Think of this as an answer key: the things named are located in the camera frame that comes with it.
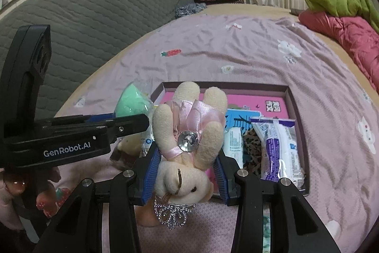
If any shallow dark cardboard box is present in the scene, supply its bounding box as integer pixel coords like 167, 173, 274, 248
110, 80, 311, 197

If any cream plush with purple hat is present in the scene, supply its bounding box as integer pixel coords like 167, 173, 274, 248
117, 133, 142, 157

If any pink quilted comforter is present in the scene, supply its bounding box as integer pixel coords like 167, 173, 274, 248
298, 10, 379, 91

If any person's hand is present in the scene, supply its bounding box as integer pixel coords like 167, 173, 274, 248
1, 167, 61, 230

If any blue patterned cloth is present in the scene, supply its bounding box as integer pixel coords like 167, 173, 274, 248
175, 3, 207, 18

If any green fleece blanket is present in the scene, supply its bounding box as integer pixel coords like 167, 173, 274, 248
304, 0, 378, 33

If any purple white wipes packet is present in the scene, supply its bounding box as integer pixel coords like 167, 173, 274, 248
250, 117, 305, 189

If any small white tissue pack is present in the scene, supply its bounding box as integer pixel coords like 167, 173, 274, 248
223, 127, 244, 169

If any pink patterned bed sheet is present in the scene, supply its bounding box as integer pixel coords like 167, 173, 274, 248
60, 15, 378, 252

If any green floral tissue pack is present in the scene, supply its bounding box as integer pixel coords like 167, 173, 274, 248
262, 203, 271, 253

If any green makeup sponge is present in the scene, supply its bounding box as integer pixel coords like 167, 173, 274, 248
114, 83, 153, 118

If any beige bunny plush pink dress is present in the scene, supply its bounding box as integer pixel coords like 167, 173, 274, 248
135, 82, 228, 229

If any grey quilted sofa cover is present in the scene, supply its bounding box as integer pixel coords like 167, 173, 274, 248
1, 0, 193, 119

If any leopard print scrunchie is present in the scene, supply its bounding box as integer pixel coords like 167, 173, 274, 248
242, 127, 262, 178

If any pink children's book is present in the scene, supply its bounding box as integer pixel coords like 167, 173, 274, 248
159, 90, 291, 194

